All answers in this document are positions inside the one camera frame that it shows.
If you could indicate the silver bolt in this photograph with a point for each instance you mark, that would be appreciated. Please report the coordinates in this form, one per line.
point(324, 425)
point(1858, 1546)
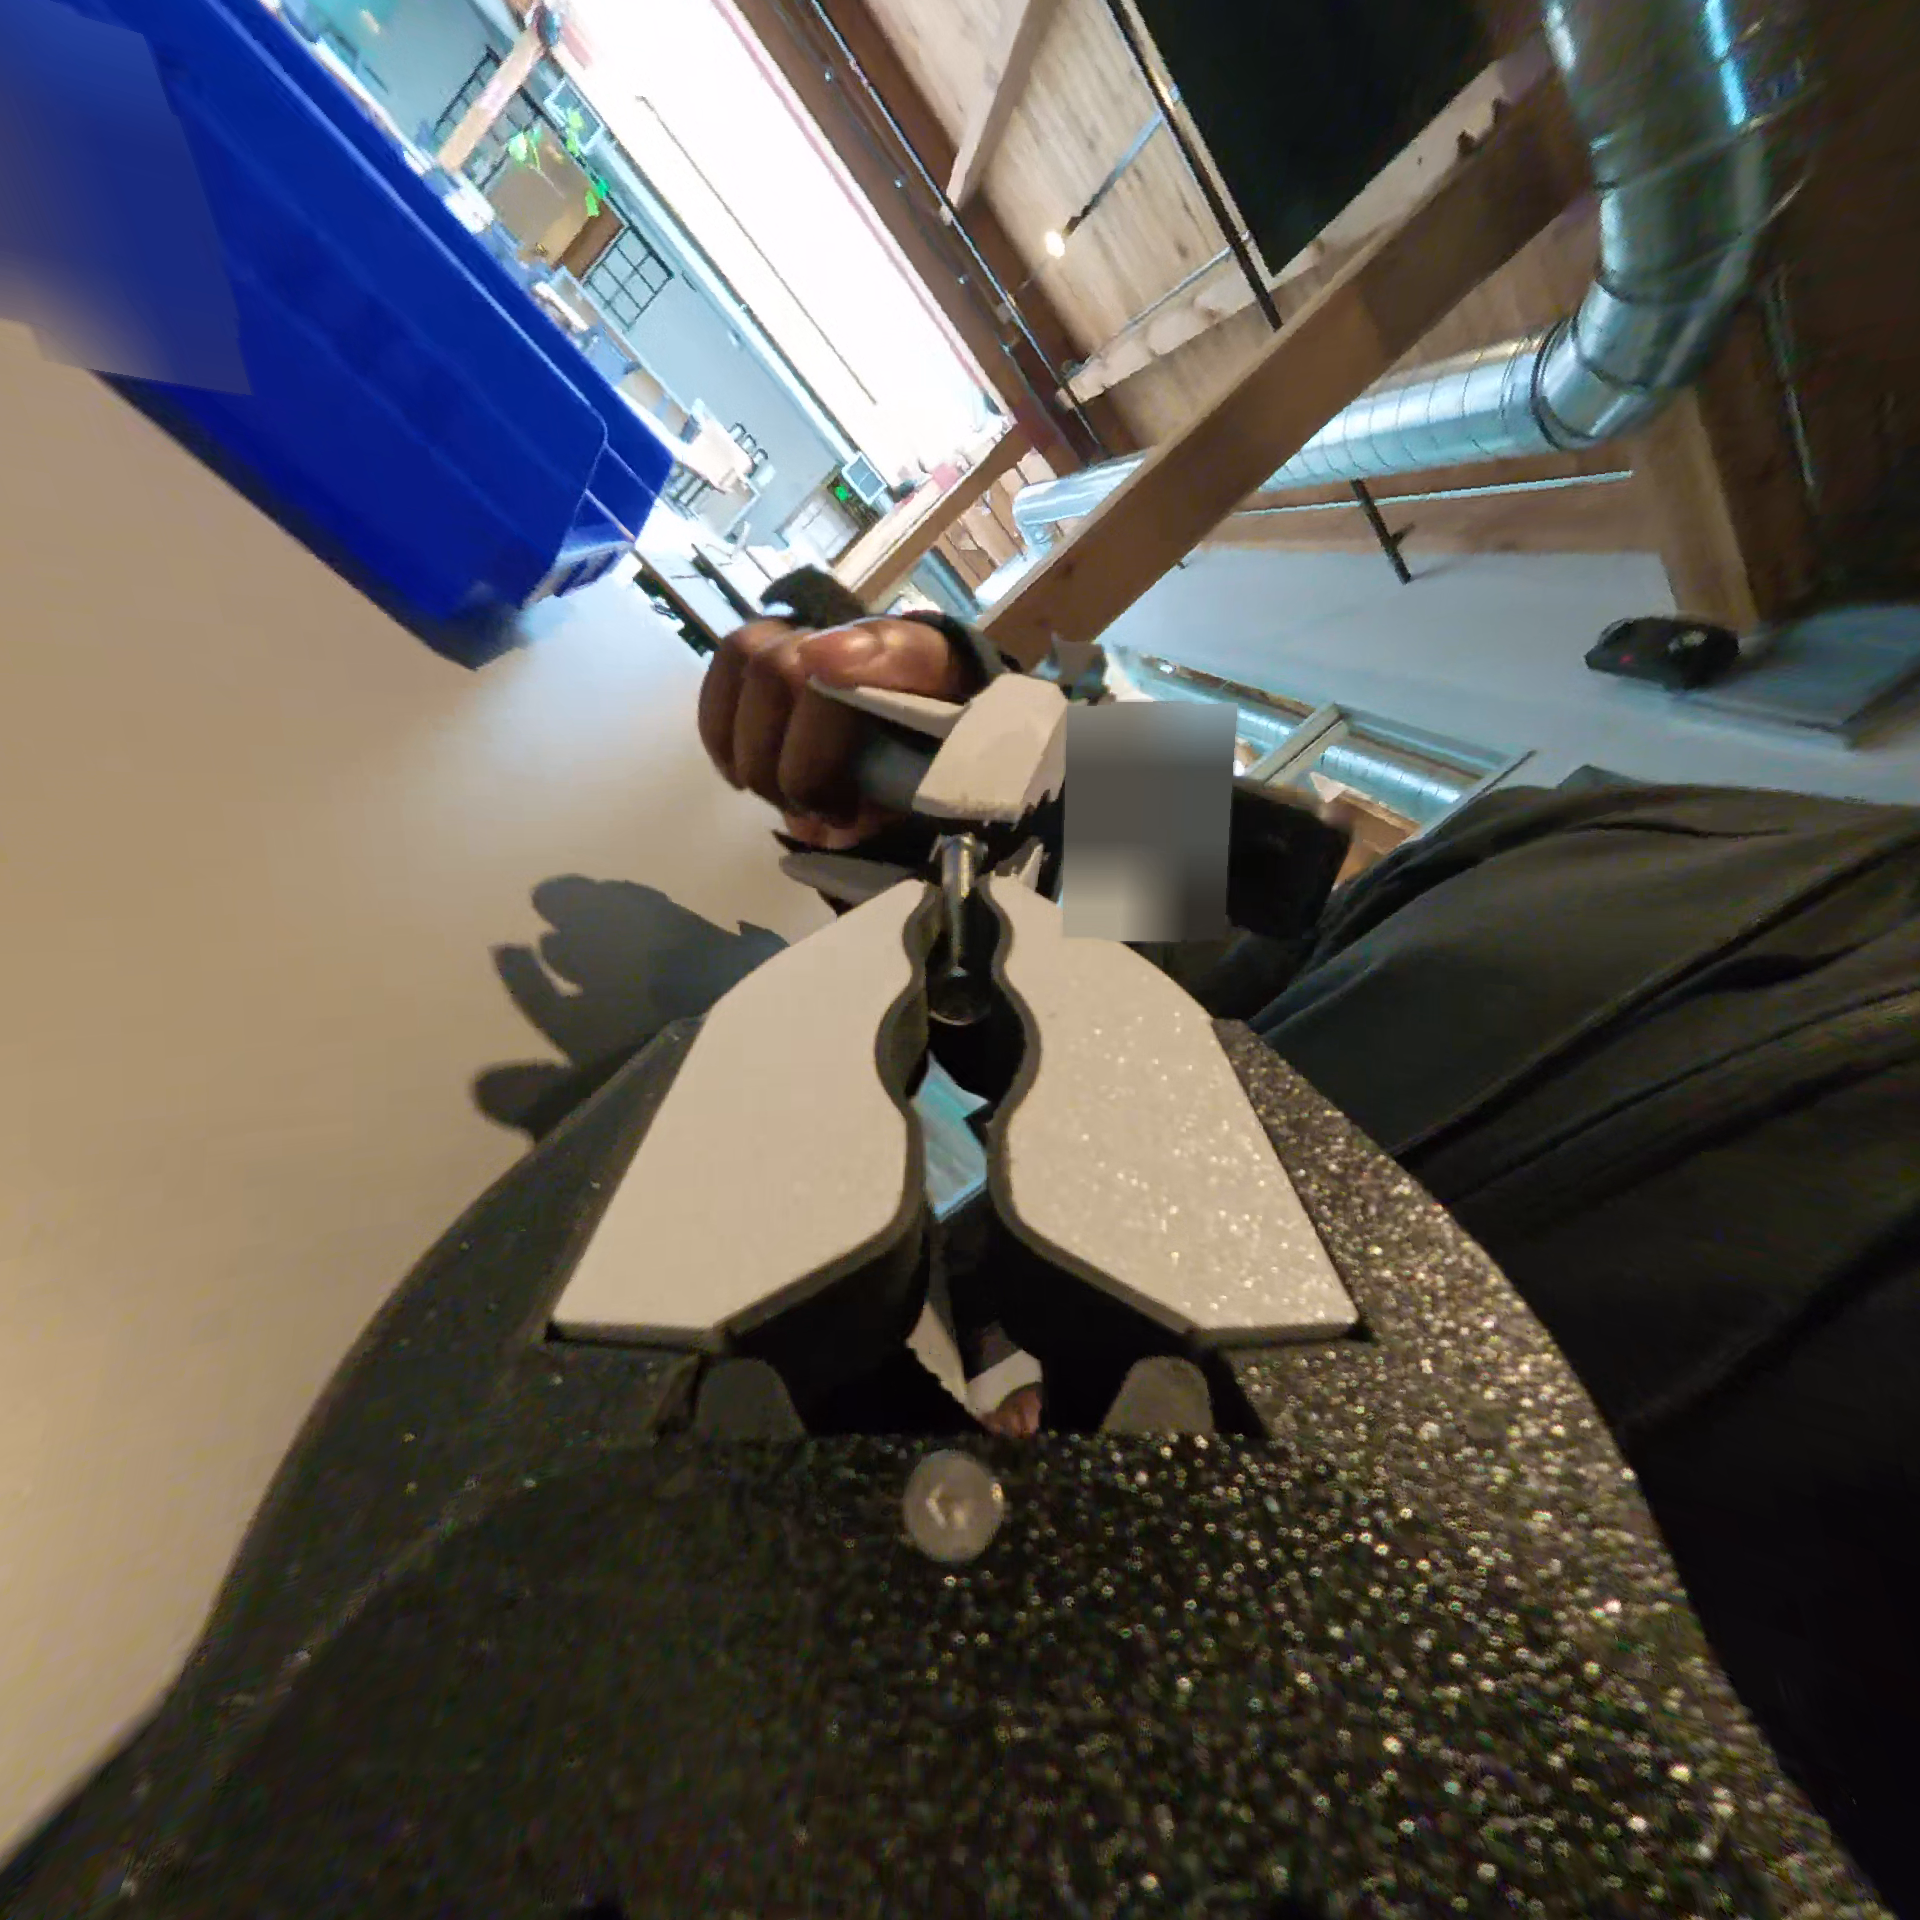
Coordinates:
point(962, 953)

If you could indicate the wooden pillar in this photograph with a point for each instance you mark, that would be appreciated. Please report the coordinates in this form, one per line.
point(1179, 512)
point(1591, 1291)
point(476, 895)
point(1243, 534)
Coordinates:
point(1276, 390)

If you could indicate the black hanging screen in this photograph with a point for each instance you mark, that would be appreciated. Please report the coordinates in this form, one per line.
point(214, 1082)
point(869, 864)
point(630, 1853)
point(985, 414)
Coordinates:
point(1319, 120)

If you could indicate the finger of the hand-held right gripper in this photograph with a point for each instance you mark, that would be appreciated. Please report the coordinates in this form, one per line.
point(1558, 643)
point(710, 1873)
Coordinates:
point(997, 750)
point(849, 879)

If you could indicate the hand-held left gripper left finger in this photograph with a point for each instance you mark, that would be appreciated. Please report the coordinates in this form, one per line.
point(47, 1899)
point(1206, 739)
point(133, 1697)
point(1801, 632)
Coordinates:
point(751, 1170)

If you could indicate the person's right hand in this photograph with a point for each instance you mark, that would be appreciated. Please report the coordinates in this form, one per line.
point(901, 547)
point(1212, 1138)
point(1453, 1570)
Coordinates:
point(780, 721)

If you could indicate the black ceiling box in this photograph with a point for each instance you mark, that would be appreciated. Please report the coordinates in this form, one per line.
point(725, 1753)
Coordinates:
point(1666, 653)

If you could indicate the silver ventilation duct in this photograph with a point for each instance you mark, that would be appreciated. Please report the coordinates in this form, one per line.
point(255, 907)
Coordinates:
point(1350, 743)
point(1666, 225)

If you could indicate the blue plastic bin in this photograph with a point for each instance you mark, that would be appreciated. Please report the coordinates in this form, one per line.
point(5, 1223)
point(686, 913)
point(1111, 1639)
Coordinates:
point(421, 375)

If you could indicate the green hanging plant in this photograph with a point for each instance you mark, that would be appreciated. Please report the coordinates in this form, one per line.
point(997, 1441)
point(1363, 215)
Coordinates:
point(564, 165)

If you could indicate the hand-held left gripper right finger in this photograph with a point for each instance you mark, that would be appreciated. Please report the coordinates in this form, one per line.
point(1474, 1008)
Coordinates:
point(1156, 1170)

